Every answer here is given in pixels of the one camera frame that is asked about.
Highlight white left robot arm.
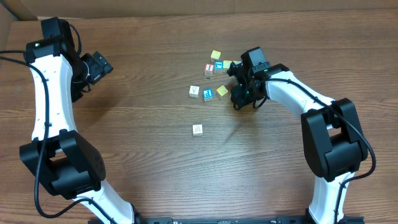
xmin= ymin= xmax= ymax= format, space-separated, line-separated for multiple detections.
xmin=19 ymin=17 xmax=139 ymax=223

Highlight yellow back wooden block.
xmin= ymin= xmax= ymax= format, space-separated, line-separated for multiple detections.
xmin=210 ymin=50 xmax=221 ymax=62

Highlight green letter wooden block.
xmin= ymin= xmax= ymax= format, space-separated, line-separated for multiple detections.
xmin=192 ymin=124 xmax=203 ymax=136

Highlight blue letter wooden block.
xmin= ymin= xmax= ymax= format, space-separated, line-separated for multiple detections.
xmin=214 ymin=60 xmax=223 ymax=73

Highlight red I wooden block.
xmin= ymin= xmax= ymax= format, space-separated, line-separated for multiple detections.
xmin=204 ymin=63 xmax=214 ymax=77

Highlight yellow mushroom wooden block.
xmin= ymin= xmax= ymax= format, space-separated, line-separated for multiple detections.
xmin=216 ymin=85 xmax=229 ymax=98

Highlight M letter wooden block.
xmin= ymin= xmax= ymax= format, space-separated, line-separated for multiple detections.
xmin=189 ymin=86 xmax=200 ymax=98

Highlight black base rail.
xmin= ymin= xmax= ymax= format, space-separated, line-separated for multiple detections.
xmin=87 ymin=216 xmax=366 ymax=224

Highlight blue P wooden block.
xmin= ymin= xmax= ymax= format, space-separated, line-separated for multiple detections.
xmin=203 ymin=89 xmax=213 ymax=101

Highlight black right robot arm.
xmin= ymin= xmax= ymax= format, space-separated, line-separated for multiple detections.
xmin=227 ymin=47 xmax=374 ymax=223

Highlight yellow top middle block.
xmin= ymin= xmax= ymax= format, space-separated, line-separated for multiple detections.
xmin=223 ymin=60 xmax=232 ymax=73

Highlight yellow pineapple wooden block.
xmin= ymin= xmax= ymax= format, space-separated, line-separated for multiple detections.
xmin=233 ymin=60 xmax=242 ymax=65

